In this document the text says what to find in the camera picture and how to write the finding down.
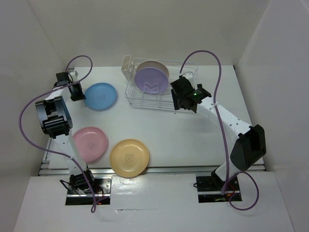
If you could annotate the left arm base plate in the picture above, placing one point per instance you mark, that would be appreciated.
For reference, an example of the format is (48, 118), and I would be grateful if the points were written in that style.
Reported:
(102, 190)

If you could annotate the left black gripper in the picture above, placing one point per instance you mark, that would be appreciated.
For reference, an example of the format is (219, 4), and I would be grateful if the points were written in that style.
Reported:
(80, 96)

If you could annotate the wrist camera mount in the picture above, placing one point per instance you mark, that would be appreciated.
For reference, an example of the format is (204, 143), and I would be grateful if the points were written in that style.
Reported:
(189, 76)
(73, 75)

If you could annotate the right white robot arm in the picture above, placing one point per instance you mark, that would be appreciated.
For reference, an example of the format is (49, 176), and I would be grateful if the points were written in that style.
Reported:
(244, 143)

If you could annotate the pink plate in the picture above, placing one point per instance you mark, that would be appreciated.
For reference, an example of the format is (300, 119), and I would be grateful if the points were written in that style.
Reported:
(91, 143)

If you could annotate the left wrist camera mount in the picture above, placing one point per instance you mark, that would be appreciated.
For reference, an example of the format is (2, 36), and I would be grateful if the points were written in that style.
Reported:
(73, 75)

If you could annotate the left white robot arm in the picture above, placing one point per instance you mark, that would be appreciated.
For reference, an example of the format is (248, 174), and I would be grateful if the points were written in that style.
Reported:
(56, 122)

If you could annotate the orange plate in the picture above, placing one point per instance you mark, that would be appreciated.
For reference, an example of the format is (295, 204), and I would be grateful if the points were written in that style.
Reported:
(129, 158)

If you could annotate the white wire dish rack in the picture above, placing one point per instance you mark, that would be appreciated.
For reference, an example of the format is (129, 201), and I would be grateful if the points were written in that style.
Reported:
(162, 101)

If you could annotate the blue plate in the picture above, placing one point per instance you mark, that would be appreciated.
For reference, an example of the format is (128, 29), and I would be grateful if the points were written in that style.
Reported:
(100, 96)

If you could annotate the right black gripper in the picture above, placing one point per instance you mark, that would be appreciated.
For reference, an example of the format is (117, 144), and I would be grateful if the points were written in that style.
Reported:
(176, 100)

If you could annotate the cream plate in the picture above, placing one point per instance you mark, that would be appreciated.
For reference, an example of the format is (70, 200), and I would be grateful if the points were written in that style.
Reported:
(153, 64)

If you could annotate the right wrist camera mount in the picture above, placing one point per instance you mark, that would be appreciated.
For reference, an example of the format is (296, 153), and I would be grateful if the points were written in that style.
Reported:
(189, 76)

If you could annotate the white cutlery holder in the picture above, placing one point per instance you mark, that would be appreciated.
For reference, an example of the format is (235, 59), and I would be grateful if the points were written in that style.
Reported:
(126, 66)

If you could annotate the purple plate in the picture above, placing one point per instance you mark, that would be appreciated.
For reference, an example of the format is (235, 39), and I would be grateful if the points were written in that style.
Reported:
(151, 80)

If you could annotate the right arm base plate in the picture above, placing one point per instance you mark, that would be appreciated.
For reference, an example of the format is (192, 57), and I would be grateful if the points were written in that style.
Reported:
(207, 192)

